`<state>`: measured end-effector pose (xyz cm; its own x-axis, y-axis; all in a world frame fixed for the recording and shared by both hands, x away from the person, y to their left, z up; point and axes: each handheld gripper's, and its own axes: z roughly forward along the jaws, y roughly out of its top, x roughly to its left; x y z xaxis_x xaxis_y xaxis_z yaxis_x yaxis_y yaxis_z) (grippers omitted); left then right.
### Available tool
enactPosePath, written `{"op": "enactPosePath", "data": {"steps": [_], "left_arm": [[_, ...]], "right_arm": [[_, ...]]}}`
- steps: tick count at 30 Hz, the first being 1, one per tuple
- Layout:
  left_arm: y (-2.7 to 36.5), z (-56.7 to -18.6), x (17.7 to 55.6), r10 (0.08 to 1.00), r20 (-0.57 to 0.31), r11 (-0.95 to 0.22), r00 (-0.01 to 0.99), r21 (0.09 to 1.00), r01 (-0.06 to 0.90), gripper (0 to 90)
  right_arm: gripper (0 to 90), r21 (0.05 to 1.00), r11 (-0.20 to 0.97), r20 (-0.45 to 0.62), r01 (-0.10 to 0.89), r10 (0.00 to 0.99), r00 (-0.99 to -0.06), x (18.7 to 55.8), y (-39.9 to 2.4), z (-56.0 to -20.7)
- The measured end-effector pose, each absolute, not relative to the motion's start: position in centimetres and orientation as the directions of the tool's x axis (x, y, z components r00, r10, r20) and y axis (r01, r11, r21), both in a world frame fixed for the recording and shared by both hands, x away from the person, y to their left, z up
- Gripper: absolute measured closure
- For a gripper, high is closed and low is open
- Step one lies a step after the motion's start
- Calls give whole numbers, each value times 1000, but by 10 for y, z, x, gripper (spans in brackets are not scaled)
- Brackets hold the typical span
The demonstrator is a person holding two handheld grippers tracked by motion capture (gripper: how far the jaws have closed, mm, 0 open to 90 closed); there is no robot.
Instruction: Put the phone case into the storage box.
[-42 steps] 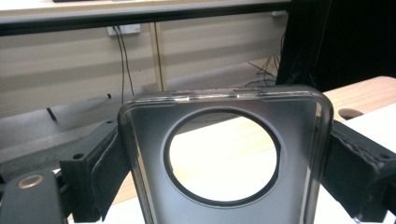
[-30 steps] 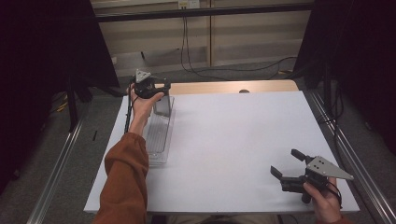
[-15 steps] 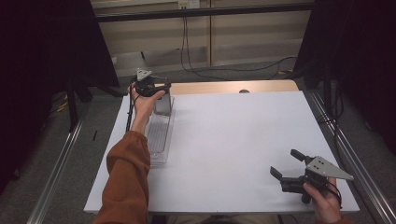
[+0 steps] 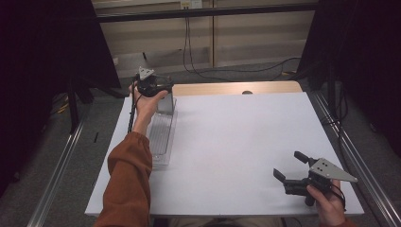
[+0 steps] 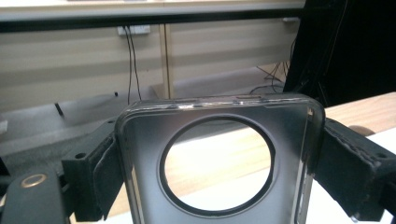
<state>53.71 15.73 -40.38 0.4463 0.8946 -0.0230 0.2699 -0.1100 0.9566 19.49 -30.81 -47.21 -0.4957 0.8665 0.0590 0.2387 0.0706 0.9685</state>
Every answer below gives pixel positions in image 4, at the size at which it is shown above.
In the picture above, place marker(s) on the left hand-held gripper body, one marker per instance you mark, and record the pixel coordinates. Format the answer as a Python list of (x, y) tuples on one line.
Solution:
[(146, 82)]

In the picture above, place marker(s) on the person's right hand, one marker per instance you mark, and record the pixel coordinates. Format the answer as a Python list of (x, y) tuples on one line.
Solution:
[(329, 209)]

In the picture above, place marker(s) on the white board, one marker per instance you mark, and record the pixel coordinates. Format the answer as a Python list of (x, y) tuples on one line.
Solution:
[(236, 157)]

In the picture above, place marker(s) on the person's left hand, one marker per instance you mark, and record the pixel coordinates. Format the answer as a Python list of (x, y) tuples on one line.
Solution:
[(145, 110)]

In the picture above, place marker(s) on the black horizontal bar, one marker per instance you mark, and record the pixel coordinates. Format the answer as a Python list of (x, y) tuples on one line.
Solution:
[(205, 13)]

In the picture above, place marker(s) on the metal floor rail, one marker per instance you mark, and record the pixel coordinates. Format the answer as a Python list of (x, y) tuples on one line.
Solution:
[(53, 183), (362, 164)]

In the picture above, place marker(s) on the clear plastic box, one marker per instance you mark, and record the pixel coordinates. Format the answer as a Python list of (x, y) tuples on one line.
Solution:
[(162, 138)]

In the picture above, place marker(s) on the black curtain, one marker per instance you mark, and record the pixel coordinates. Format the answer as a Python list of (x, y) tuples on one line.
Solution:
[(369, 63), (41, 63)]

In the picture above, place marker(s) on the black stand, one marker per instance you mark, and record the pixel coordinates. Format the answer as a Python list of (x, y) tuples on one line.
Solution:
[(73, 104), (331, 91)]

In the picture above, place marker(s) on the wooden table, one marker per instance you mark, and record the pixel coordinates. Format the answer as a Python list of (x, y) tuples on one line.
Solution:
[(236, 88)]

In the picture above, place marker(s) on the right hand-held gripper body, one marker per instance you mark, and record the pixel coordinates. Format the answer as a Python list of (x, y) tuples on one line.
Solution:
[(324, 170)]

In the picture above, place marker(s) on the small black floor item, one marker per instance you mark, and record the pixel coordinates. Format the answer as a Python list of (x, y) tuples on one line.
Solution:
[(96, 137)]

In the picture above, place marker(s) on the wall power outlet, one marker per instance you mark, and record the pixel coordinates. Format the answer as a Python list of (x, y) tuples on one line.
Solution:
[(190, 3)]

